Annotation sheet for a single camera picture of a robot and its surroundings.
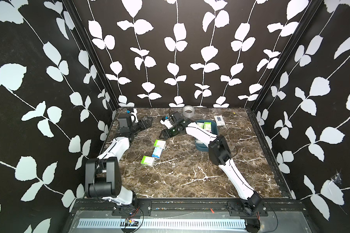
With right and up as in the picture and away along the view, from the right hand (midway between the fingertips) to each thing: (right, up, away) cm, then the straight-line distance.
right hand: (161, 134), depth 98 cm
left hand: (-7, +11, -9) cm, 16 cm away
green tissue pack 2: (+33, +6, +4) cm, 33 cm away
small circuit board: (-12, -41, -28) cm, 51 cm away
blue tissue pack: (-2, -11, -5) cm, 12 cm away
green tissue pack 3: (-1, -6, 0) cm, 6 cm away
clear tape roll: (+20, +17, +21) cm, 34 cm away
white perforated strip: (+7, -42, -28) cm, 51 cm away
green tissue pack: (+28, +7, +6) cm, 30 cm away
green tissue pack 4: (-7, -16, -9) cm, 20 cm away
